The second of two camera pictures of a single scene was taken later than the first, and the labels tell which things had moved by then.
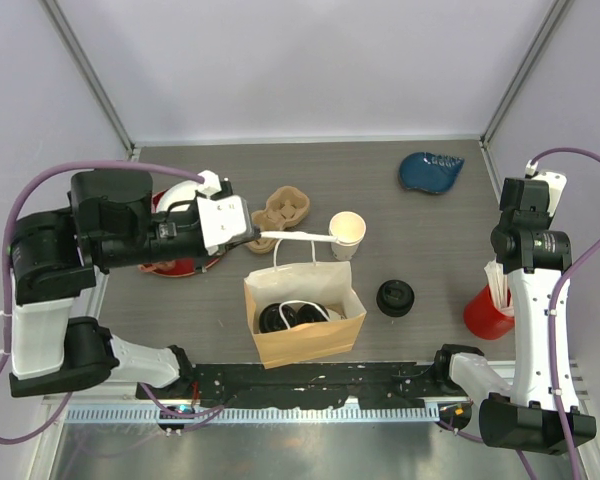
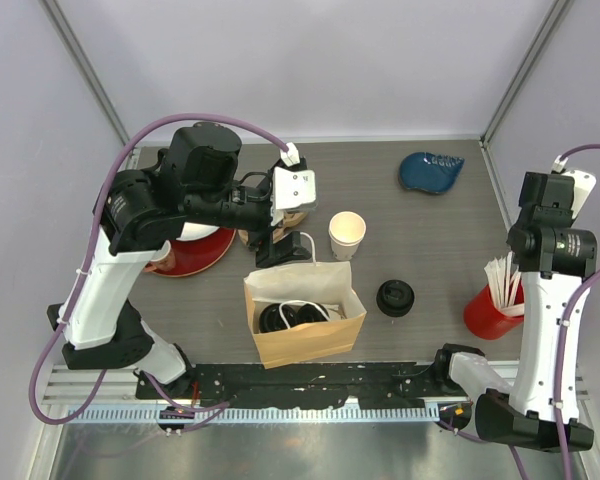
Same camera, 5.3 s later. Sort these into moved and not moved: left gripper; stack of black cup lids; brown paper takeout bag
Moved: left gripper
Not moved: stack of black cup lids; brown paper takeout bag
